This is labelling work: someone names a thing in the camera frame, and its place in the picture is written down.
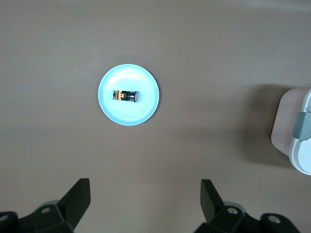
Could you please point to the brown table mat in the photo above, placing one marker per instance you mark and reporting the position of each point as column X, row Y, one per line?
column 48, row 72

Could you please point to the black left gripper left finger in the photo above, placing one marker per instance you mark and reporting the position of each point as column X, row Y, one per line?
column 73, row 206

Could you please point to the light blue round plate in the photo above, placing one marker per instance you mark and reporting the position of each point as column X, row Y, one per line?
column 128, row 114

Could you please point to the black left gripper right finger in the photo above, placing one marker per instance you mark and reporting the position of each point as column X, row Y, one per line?
column 211, row 204

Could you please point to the orange black push-button switch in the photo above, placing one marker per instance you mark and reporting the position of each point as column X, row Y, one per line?
column 125, row 96

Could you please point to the white lidded box grey clips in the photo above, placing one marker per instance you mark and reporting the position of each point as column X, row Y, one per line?
column 284, row 121

